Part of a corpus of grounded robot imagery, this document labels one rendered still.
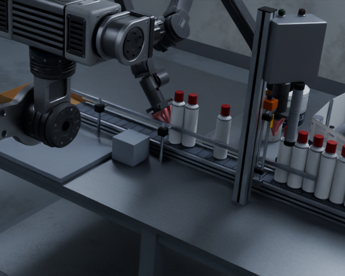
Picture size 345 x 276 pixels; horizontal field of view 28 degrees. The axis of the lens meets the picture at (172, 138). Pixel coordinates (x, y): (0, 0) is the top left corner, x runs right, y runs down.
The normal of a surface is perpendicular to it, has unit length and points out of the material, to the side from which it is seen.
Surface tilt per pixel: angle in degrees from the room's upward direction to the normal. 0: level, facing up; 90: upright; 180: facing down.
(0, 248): 0
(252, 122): 90
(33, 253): 0
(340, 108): 90
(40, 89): 90
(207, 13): 90
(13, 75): 0
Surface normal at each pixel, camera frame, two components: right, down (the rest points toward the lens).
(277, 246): 0.07, -0.90
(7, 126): 0.82, 0.31
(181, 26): 0.70, -0.29
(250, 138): -0.57, 0.33
